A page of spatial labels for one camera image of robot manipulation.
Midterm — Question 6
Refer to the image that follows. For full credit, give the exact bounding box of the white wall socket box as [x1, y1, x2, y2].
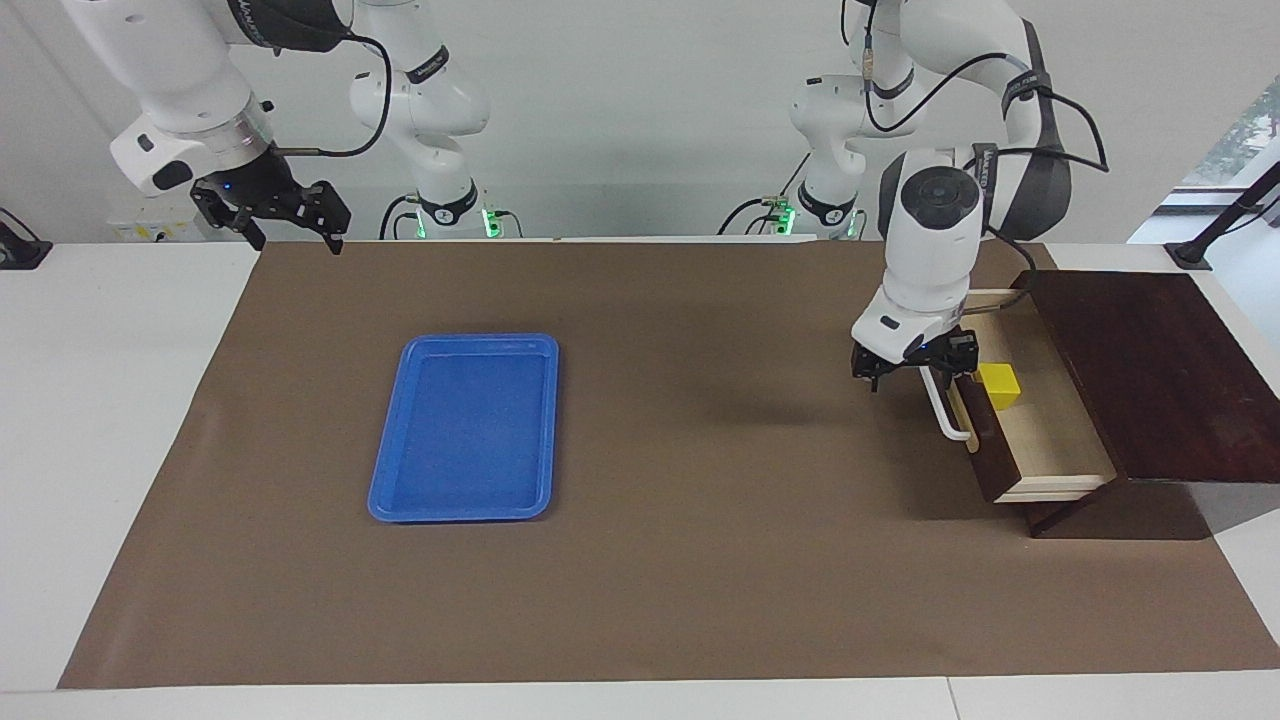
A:
[104, 194, 219, 244]

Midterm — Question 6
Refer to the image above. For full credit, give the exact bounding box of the black clamp stand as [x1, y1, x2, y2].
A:
[1164, 160, 1280, 273]

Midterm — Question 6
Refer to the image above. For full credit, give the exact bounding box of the brown table mat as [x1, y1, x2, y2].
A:
[58, 240, 1280, 691]

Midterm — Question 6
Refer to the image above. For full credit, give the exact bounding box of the yellow cube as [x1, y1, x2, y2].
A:
[977, 362, 1024, 412]

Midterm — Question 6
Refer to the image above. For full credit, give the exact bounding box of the black desk mount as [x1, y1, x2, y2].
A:
[0, 207, 54, 272]

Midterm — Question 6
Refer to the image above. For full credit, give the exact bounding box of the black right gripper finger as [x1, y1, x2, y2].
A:
[189, 183, 269, 252]
[296, 179, 353, 257]

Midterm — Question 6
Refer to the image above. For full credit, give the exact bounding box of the window with greenery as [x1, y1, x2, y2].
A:
[1182, 78, 1280, 193]

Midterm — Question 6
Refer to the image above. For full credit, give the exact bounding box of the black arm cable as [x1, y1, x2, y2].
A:
[862, 0, 1111, 293]
[270, 30, 397, 161]

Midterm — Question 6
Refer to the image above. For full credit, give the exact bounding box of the blue plastic tray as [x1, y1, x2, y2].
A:
[366, 332, 561, 525]

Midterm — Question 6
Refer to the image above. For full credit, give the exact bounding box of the dark wooden cabinet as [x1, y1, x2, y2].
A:
[1020, 268, 1280, 540]

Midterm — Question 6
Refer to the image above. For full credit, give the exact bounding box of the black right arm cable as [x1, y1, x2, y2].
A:
[270, 30, 397, 161]

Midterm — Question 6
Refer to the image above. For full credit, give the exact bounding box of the white drawer handle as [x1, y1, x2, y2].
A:
[918, 364, 974, 444]

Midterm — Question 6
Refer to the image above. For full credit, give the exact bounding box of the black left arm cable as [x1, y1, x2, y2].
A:
[862, 0, 1111, 293]

